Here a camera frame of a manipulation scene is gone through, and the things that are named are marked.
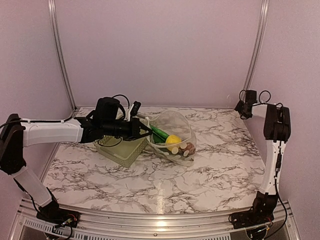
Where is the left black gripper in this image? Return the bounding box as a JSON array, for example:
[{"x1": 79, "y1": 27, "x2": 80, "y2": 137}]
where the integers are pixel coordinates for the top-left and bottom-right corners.
[{"x1": 102, "y1": 117, "x2": 153, "y2": 142}]

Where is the clear zip top bag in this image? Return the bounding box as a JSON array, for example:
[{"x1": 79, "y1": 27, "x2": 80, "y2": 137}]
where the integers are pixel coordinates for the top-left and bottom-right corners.
[{"x1": 145, "y1": 110, "x2": 197, "y2": 167}]

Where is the yellow lemon toy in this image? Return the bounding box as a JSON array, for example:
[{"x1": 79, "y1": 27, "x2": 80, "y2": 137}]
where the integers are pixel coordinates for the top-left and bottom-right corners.
[{"x1": 165, "y1": 134, "x2": 182, "y2": 151}]

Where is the brown red potato toy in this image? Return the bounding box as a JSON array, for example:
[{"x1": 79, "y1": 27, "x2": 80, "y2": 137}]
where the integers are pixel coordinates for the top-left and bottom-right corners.
[{"x1": 183, "y1": 142, "x2": 196, "y2": 157}]

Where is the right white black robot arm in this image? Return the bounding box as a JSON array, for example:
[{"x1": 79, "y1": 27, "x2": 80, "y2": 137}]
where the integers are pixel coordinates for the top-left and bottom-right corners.
[{"x1": 229, "y1": 100, "x2": 291, "y2": 229}]

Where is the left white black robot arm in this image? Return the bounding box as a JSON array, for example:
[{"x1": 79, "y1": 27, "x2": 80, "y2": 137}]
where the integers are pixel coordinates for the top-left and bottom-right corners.
[{"x1": 0, "y1": 113, "x2": 152, "y2": 223}]

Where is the pale green perforated basket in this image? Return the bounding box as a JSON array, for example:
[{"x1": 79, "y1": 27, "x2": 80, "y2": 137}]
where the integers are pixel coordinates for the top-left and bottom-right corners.
[{"x1": 93, "y1": 136, "x2": 147, "y2": 169}]

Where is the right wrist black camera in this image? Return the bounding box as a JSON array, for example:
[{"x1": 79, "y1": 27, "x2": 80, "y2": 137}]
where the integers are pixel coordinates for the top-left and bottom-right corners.
[{"x1": 245, "y1": 90, "x2": 258, "y2": 105}]

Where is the wrist black camera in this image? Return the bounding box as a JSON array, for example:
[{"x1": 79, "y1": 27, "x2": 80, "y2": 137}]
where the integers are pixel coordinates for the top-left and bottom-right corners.
[
  {"x1": 93, "y1": 97, "x2": 126, "y2": 123},
  {"x1": 245, "y1": 90, "x2": 258, "y2": 105}
]

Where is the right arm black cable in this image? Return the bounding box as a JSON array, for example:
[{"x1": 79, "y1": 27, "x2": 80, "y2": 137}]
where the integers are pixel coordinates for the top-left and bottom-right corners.
[{"x1": 238, "y1": 89, "x2": 287, "y2": 236}]

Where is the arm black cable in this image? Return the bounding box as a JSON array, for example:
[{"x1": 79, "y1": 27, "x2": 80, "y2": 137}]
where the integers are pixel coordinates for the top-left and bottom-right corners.
[
  {"x1": 0, "y1": 93, "x2": 131, "y2": 131},
  {"x1": 238, "y1": 89, "x2": 287, "y2": 236}
]

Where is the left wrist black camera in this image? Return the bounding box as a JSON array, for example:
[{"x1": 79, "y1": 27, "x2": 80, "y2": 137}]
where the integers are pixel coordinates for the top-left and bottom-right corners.
[{"x1": 93, "y1": 97, "x2": 126, "y2": 123}]

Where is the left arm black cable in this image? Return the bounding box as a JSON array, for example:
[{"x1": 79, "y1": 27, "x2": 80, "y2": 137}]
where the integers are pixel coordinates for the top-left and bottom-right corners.
[{"x1": 0, "y1": 93, "x2": 131, "y2": 131}]

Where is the right aluminium frame post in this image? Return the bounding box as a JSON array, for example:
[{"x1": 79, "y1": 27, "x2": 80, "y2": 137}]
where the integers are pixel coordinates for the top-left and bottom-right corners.
[{"x1": 243, "y1": 0, "x2": 270, "y2": 90}]

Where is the front aluminium rail base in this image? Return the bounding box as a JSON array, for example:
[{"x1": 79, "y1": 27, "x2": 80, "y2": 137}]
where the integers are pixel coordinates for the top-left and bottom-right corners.
[{"x1": 9, "y1": 197, "x2": 301, "y2": 240}]

